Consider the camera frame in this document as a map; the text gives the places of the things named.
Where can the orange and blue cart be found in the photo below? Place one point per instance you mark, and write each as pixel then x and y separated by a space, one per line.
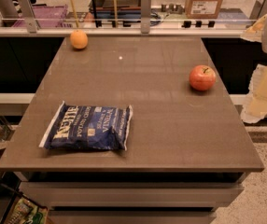
pixel 114 12

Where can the cardboard box with label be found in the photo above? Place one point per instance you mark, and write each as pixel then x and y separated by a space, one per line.
pixel 202 9

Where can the red apple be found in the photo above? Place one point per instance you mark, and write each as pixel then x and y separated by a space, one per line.
pixel 202 78

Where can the left metal railing post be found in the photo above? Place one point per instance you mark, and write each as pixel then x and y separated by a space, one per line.
pixel 28 16

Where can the orange fruit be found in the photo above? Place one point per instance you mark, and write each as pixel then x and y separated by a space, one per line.
pixel 79 39

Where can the purple plastic crate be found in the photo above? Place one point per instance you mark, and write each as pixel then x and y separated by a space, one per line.
pixel 49 16

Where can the upper grey drawer front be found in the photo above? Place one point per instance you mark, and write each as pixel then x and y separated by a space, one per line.
pixel 124 194

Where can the yellow pole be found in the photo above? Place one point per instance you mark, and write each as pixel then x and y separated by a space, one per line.
pixel 74 12

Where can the snack box on floor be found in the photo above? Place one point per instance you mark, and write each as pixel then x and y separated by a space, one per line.
pixel 23 211

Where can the middle metal railing post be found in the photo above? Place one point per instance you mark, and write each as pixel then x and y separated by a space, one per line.
pixel 145 16

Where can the blue Kettle chip bag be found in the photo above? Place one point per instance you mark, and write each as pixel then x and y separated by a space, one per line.
pixel 88 127

